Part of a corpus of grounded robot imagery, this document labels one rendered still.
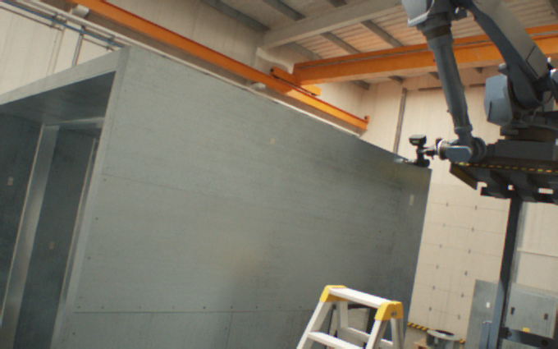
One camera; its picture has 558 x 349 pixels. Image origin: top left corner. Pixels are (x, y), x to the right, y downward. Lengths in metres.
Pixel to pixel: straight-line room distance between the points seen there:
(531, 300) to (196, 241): 7.04
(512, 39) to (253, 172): 1.85
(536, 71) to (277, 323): 2.27
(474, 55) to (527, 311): 5.27
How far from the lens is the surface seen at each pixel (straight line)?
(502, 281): 4.04
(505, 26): 3.20
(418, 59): 11.16
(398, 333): 2.32
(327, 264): 2.85
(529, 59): 3.30
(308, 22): 12.27
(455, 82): 3.05
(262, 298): 2.53
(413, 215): 3.60
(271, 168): 2.42
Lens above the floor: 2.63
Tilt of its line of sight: 5 degrees up
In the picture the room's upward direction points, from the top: 11 degrees clockwise
